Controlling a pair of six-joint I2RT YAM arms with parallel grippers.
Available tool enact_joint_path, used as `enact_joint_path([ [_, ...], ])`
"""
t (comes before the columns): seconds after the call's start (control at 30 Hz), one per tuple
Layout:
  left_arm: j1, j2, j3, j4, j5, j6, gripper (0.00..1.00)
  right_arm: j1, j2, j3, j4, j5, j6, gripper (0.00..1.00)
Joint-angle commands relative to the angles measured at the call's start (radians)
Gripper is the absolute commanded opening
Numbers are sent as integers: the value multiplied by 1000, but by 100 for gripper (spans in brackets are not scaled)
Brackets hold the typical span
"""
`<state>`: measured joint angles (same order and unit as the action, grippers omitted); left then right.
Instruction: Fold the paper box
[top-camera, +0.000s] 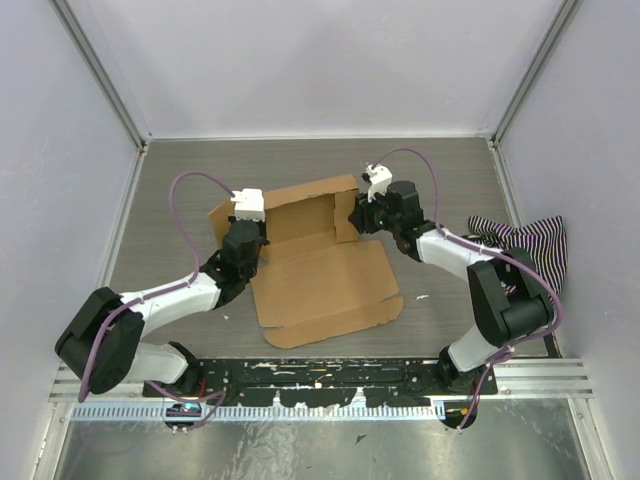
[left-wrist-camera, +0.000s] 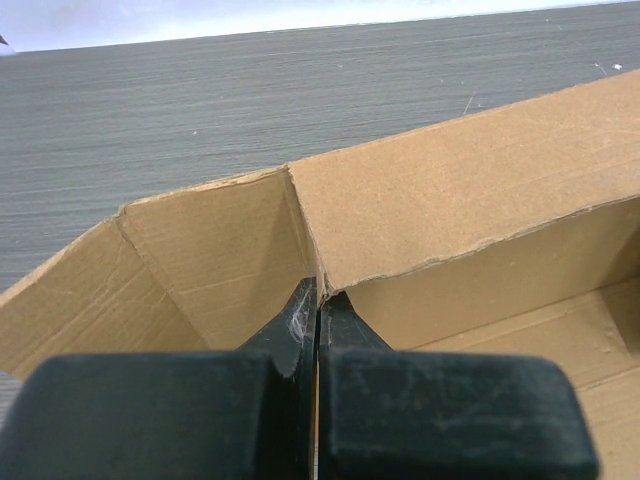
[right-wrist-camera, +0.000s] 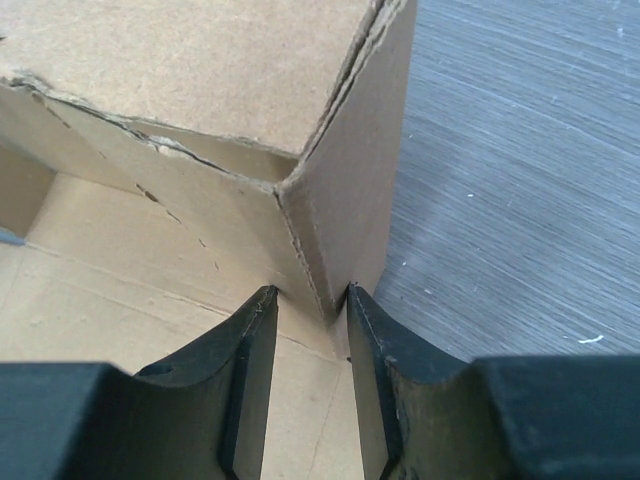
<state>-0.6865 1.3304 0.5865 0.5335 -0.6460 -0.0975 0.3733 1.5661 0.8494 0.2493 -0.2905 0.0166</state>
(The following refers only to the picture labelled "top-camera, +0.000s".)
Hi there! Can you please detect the right aluminium corner post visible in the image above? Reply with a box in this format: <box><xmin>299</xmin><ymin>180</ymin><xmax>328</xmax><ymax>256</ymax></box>
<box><xmin>489</xmin><ymin>0</ymin><xmax>584</xmax><ymax>149</ymax></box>

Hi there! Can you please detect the aluminium corner post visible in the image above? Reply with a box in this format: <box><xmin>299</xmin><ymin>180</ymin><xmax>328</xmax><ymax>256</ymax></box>
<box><xmin>489</xmin><ymin>0</ymin><xmax>584</xmax><ymax>149</ymax></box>
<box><xmin>49</xmin><ymin>0</ymin><xmax>148</xmax><ymax>149</ymax></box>

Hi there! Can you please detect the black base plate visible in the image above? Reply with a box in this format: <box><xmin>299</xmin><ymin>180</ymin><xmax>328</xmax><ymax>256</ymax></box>
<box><xmin>141</xmin><ymin>355</ymin><xmax>499</xmax><ymax>409</ymax></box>

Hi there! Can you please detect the left aluminium corner post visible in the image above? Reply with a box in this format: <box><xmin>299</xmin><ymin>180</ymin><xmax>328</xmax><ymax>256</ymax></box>
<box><xmin>49</xmin><ymin>0</ymin><xmax>148</xmax><ymax>149</ymax></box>

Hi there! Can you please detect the white slotted cable duct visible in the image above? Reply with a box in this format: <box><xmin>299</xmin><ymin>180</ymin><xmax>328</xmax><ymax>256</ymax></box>
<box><xmin>70</xmin><ymin>399</ymin><xmax>445</xmax><ymax>422</ymax></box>

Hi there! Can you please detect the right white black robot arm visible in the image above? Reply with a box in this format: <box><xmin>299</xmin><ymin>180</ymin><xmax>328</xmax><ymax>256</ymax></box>
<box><xmin>349</xmin><ymin>174</ymin><xmax>554</xmax><ymax>395</ymax></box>

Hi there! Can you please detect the striped purple cloth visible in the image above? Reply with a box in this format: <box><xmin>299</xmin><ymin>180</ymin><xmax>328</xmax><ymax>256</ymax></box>
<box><xmin>468</xmin><ymin>216</ymin><xmax>568</xmax><ymax>295</ymax></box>

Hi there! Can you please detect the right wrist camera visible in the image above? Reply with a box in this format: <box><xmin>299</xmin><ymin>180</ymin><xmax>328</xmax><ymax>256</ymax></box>
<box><xmin>363</xmin><ymin>164</ymin><xmax>393</xmax><ymax>203</ymax></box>

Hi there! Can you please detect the aluminium front rail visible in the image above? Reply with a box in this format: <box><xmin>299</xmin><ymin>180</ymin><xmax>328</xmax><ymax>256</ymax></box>
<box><xmin>48</xmin><ymin>357</ymin><xmax>594</xmax><ymax>402</ymax></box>

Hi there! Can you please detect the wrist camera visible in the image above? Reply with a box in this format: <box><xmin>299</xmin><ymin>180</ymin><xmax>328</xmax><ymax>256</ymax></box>
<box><xmin>363</xmin><ymin>164</ymin><xmax>393</xmax><ymax>203</ymax></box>
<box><xmin>231</xmin><ymin>188</ymin><xmax>266</xmax><ymax>222</ymax></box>

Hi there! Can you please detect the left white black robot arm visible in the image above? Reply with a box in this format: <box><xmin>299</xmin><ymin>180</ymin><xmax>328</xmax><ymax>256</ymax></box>
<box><xmin>54</xmin><ymin>220</ymin><xmax>268</xmax><ymax>399</ymax></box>

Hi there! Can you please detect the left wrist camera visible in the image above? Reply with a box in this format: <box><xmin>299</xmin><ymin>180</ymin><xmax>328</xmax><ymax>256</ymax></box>
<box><xmin>231</xmin><ymin>188</ymin><xmax>266</xmax><ymax>222</ymax></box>

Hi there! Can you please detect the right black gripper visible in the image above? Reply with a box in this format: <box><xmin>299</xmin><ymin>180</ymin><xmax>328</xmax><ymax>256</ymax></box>
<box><xmin>349</xmin><ymin>185</ymin><xmax>401</xmax><ymax>234</ymax></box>

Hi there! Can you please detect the brown cardboard box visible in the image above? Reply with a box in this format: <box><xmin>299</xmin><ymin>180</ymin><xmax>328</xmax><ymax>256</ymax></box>
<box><xmin>207</xmin><ymin>173</ymin><xmax>404</xmax><ymax>350</ymax></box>

